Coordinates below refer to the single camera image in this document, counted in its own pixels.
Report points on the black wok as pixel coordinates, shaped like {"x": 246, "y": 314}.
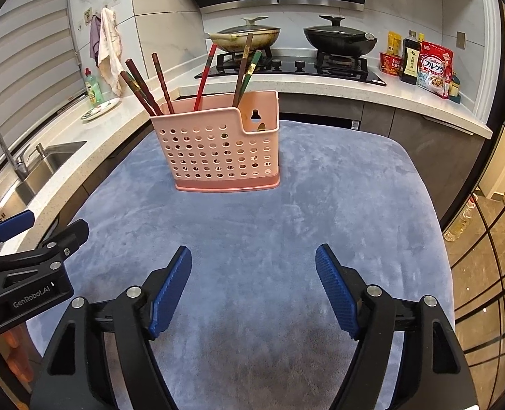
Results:
{"x": 340, "y": 38}

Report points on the maroon faceted chopstick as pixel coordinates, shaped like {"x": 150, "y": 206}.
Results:
{"x": 162, "y": 85}
{"x": 143, "y": 85}
{"x": 135, "y": 90}

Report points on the stainless steel sink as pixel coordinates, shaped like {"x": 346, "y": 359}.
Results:
{"x": 43, "y": 171}

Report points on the dark soy sauce bottle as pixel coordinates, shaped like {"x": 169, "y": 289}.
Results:
{"x": 410, "y": 62}

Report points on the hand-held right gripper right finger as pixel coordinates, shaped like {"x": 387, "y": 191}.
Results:
{"x": 337, "y": 290}

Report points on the yellow snack packet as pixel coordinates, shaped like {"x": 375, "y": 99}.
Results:
{"x": 392, "y": 45}

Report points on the red and white cereal bag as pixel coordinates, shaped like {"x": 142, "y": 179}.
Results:
{"x": 436, "y": 70}

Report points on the grey-blue plush blanket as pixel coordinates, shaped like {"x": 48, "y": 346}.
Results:
{"x": 256, "y": 230}

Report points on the white hanging cloth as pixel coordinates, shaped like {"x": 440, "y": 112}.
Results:
{"x": 109, "y": 51}

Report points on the green chopstick gold band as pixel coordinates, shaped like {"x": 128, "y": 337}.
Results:
{"x": 249, "y": 69}
{"x": 255, "y": 62}

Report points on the red instant noodle cup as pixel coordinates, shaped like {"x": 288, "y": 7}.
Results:
{"x": 390, "y": 63}

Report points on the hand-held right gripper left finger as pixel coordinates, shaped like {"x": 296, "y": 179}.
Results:
{"x": 171, "y": 290}

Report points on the dark kitchen cabinets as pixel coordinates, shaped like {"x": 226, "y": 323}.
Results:
{"x": 406, "y": 136}

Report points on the grey wall switch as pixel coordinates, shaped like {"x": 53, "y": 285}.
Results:
{"x": 460, "y": 39}

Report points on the patterned plate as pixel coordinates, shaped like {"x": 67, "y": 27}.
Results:
{"x": 101, "y": 109}

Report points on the chrome soap dispenser pump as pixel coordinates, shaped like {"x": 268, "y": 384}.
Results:
{"x": 41, "y": 153}

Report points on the white stone kitchen countertop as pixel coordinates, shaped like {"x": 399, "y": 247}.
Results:
{"x": 427, "y": 111}

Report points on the bright red chopstick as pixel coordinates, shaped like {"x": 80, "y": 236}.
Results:
{"x": 204, "y": 79}

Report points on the chrome kitchen faucet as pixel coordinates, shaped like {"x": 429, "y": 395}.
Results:
{"x": 0, "y": 145}

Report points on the black framed glass door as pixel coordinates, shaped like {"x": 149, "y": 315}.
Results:
{"x": 491, "y": 243}

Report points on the clear plastic bottle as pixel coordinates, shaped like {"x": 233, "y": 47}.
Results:
{"x": 461, "y": 222}

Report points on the brown chopstick gold band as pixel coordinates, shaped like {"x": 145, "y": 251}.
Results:
{"x": 243, "y": 72}

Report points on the small dark green container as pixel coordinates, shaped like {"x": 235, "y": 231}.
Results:
{"x": 455, "y": 89}

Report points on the black gas stove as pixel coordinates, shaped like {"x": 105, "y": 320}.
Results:
{"x": 295, "y": 68}

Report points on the pink perforated utensil basket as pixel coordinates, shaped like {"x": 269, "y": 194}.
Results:
{"x": 214, "y": 153}

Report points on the beige wok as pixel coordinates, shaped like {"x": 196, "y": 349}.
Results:
{"x": 243, "y": 36}

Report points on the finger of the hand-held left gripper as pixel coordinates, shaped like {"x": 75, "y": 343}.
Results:
{"x": 71, "y": 237}
{"x": 11, "y": 225}

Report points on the green dish soap bottle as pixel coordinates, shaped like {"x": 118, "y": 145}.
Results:
{"x": 92, "y": 89}

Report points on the purple hanging cloth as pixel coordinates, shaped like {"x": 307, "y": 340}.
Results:
{"x": 94, "y": 38}

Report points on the window blind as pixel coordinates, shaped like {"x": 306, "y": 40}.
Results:
{"x": 13, "y": 72}

